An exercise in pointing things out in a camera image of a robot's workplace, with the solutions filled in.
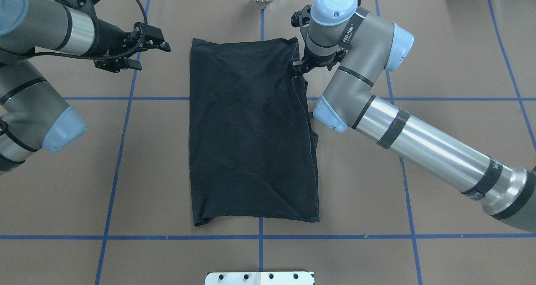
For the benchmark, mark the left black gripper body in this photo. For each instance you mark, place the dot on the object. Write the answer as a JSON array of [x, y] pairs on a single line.
[[108, 38]]

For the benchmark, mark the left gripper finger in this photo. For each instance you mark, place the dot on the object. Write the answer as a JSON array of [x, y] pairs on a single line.
[[126, 63], [148, 38]]

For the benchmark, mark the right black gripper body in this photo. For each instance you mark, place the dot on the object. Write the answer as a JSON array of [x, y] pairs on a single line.
[[317, 61]]

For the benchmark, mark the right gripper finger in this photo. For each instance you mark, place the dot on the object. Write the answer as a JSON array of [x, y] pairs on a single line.
[[296, 68]]

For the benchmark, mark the black t-shirt with logo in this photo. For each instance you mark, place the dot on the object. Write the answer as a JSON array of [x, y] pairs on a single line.
[[252, 150]]

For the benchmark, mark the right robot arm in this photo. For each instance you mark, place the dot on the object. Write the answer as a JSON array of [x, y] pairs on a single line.
[[361, 44]]

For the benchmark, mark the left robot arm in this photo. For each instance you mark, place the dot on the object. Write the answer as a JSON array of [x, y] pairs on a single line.
[[36, 116]]

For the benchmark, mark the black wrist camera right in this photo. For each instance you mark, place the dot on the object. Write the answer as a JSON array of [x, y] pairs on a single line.
[[302, 18]]

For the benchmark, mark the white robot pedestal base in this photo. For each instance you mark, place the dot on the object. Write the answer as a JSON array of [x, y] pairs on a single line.
[[299, 277]]

